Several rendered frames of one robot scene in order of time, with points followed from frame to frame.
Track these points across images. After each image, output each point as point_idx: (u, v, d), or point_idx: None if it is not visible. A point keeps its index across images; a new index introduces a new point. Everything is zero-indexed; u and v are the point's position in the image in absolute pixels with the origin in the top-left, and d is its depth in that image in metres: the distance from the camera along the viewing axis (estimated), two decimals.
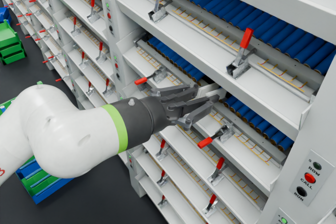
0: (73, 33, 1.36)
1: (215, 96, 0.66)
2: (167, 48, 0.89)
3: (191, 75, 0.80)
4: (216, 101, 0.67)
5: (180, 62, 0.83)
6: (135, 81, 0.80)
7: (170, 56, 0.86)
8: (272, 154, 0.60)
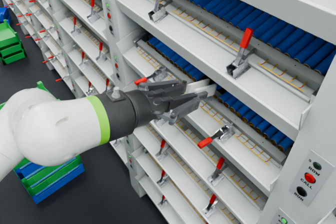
0: (73, 33, 1.36)
1: None
2: (167, 48, 0.89)
3: (191, 75, 0.80)
4: (190, 83, 0.70)
5: (180, 62, 0.83)
6: (135, 81, 0.80)
7: (170, 56, 0.86)
8: (272, 154, 0.60)
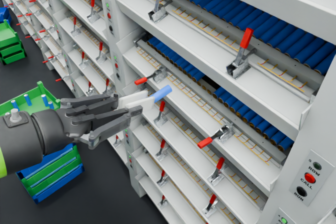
0: (73, 33, 1.36)
1: (125, 102, 0.62)
2: (167, 48, 0.89)
3: (191, 75, 0.80)
4: (124, 96, 0.61)
5: (180, 62, 0.83)
6: (135, 81, 0.80)
7: (170, 56, 0.86)
8: (272, 154, 0.60)
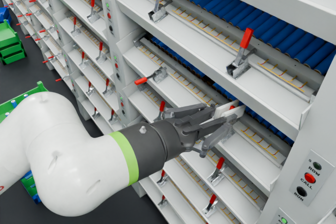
0: (73, 33, 1.36)
1: (232, 116, 0.61)
2: None
3: (196, 72, 0.80)
4: (233, 121, 0.61)
5: (183, 58, 0.84)
6: (135, 81, 0.80)
7: (174, 53, 0.86)
8: (280, 147, 0.61)
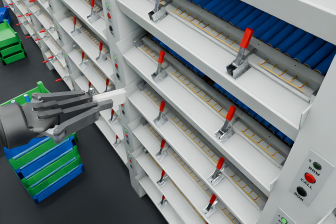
0: (73, 33, 1.36)
1: (107, 101, 0.58)
2: None
3: (196, 72, 0.80)
4: (108, 107, 0.58)
5: (184, 58, 0.84)
6: (162, 51, 0.80)
7: (174, 53, 0.86)
8: (279, 148, 0.61)
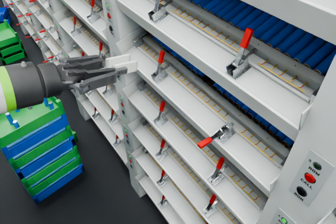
0: (73, 33, 1.36)
1: (122, 68, 0.71)
2: None
3: (196, 72, 0.80)
4: (124, 73, 0.71)
5: (184, 58, 0.84)
6: (162, 51, 0.80)
7: (174, 53, 0.86)
8: (277, 150, 0.61)
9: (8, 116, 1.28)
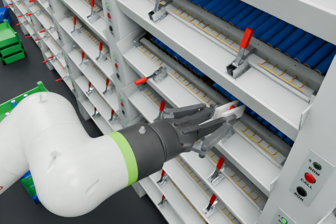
0: (73, 33, 1.36)
1: (232, 116, 0.61)
2: None
3: (196, 72, 0.80)
4: (233, 122, 0.61)
5: (183, 58, 0.84)
6: (135, 81, 0.80)
7: (174, 53, 0.86)
8: (280, 147, 0.61)
9: None
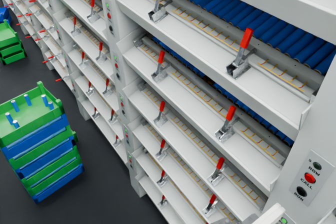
0: (73, 33, 1.36)
1: None
2: None
3: (196, 72, 0.80)
4: None
5: (184, 58, 0.84)
6: (162, 51, 0.80)
7: (174, 53, 0.86)
8: (279, 148, 0.61)
9: (8, 116, 1.28)
